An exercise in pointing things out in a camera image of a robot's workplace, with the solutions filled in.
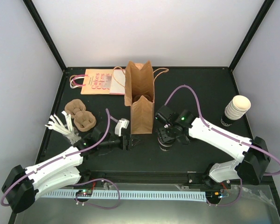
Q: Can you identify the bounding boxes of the black coffee cup lid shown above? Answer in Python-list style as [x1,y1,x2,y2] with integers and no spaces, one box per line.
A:
[158,133,175,152]

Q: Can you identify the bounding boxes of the brown pulp cup carrier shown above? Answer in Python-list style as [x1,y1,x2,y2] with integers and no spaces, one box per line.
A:
[64,99,97,132]

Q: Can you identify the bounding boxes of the brown paper bag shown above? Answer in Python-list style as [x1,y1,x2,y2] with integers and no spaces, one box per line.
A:
[113,61,169,135]

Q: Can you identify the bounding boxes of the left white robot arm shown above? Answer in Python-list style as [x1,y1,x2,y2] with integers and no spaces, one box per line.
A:
[1,118,133,214]

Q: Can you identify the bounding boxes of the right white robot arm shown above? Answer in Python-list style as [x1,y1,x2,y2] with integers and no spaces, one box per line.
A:
[155,105,271,188]

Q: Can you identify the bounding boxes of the white plastic cutlery bundle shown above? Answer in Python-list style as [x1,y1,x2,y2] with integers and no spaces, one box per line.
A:
[45,111,81,145]

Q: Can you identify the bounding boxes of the printed orange paper bag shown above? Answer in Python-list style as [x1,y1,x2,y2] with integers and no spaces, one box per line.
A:
[70,67,126,95]

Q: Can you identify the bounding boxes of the stack of white paper cups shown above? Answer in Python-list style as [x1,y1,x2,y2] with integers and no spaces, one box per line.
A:
[224,95,251,120]

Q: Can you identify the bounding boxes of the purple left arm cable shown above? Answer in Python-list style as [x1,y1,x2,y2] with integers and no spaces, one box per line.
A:
[0,108,118,207]

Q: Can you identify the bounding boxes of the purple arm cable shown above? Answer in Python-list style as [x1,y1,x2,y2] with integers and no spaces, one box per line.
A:
[164,84,280,177]
[0,108,118,207]

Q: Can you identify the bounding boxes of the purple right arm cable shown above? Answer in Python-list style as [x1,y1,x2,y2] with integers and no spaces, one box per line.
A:
[164,84,280,177]

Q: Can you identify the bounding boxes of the purple cable loop at rail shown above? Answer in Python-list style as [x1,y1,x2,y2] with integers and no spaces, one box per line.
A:
[75,173,123,207]

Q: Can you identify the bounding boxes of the perforated white metal rail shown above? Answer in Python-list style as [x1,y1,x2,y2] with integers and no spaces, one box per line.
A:
[42,189,206,202]

